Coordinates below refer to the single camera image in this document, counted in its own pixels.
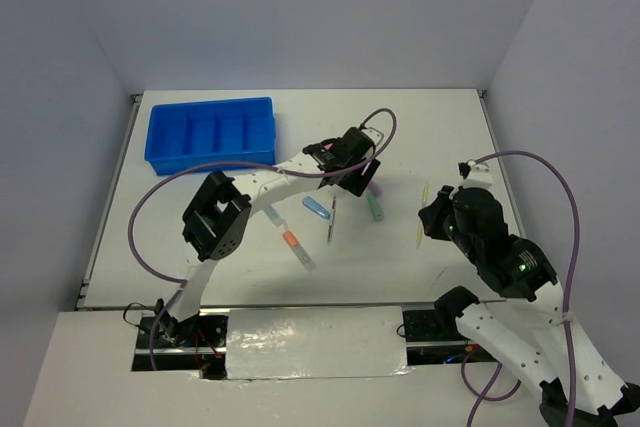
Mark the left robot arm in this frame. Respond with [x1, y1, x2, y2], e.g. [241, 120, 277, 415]
[127, 126, 383, 346]

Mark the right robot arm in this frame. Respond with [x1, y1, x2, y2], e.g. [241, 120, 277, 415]
[419, 186, 639, 426]

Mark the purple highlighter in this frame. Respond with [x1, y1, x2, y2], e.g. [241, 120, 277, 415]
[368, 180, 383, 197]

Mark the black and white pen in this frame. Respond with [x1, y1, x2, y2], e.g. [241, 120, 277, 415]
[327, 195, 337, 245]

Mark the green correction tape case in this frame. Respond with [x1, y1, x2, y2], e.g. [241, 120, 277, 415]
[366, 192, 385, 222]

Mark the blue correction tape case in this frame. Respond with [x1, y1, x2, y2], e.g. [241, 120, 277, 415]
[302, 196, 331, 220]

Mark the orange-capped highlighter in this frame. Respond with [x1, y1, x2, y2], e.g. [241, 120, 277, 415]
[282, 230, 316, 271]

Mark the blue-capped highlighter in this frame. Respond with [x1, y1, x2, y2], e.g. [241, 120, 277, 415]
[263, 205, 284, 227]

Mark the blue compartment tray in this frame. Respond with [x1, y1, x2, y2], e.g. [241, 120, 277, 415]
[144, 97, 276, 176]

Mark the silver taped cover plate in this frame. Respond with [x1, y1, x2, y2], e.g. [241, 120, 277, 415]
[225, 306, 411, 381]

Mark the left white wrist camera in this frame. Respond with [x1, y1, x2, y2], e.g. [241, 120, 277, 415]
[358, 126, 385, 150]

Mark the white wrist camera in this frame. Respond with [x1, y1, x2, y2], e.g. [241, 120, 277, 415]
[358, 126, 385, 150]
[458, 160, 493, 190]

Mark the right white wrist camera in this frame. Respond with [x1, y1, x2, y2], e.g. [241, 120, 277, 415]
[458, 160, 493, 190]

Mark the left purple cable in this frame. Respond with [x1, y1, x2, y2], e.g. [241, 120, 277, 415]
[127, 107, 400, 373]

